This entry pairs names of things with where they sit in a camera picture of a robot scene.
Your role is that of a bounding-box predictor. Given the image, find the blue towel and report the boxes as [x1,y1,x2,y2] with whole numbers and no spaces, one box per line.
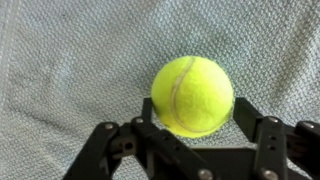
[0,0,320,180]

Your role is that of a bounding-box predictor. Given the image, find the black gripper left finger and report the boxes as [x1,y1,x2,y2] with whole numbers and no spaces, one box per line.
[63,98,214,180]

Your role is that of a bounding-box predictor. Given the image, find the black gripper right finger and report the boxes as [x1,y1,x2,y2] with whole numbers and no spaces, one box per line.
[233,97,320,180]

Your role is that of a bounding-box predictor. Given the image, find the green tennis ball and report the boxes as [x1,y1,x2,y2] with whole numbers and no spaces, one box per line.
[151,56,233,138]

